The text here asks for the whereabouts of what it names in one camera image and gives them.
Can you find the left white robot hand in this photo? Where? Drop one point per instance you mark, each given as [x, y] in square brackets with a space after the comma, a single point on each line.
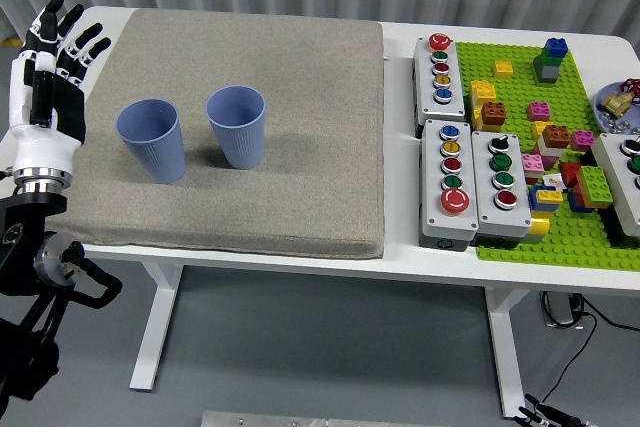
[45, 147]

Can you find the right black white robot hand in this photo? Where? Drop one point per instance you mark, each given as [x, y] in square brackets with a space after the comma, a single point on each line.
[542, 418]

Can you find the blue ribbed plastic cup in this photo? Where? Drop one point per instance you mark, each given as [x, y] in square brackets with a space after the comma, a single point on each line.
[155, 152]
[240, 142]

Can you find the grey power strip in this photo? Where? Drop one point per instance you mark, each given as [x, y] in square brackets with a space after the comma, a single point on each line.
[557, 309]

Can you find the yellow toy brick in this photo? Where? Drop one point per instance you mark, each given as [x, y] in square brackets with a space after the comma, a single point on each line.
[550, 195]
[538, 129]
[479, 122]
[539, 226]
[503, 70]
[482, 92]

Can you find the grey box with black selector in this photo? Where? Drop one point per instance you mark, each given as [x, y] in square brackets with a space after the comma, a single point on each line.
[505, 221]

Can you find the blue toy brick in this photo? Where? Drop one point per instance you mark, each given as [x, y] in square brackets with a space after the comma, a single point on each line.
[536, 201]
[556, 47]

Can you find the large green toy brick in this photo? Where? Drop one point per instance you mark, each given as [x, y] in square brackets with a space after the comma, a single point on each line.
[595, 187]

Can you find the grey five-button control box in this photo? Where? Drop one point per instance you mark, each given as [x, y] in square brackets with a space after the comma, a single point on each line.
[427, 92]
[432, 207]

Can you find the red toy brick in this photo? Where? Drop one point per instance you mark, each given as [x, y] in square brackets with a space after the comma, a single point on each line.
[570, 176]

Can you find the cream button control box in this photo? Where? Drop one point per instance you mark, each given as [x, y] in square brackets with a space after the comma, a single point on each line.
[620, 182]

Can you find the pink toy brick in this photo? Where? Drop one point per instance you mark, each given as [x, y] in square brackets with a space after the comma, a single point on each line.
[532, 164]
[582, 141]
[538, 112]

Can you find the grey-brown fabric mat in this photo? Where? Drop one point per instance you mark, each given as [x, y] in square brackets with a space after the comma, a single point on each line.
[300, 147]

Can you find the white toy brick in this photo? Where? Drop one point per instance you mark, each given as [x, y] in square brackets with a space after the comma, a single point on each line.
[547, 152]

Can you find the brown toy brick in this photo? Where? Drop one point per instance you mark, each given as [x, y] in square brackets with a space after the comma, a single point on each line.
[556, 137]
[494, 114]

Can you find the white table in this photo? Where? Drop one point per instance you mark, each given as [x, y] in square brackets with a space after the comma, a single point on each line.
[395, 147]

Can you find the pale blue dish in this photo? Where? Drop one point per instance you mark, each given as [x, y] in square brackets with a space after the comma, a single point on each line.
[635, 119]

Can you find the brass pipe fitting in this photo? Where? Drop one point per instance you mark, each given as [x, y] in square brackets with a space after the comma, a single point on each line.
[616, 103]

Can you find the green studded baseplate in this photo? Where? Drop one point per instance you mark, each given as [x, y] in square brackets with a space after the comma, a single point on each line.
[515, 92]

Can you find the red valve handwheel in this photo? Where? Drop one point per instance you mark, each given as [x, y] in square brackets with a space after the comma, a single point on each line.
[631, 87]

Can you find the grey toy brick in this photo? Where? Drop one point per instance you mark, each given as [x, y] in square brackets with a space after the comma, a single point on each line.
[546, 74]

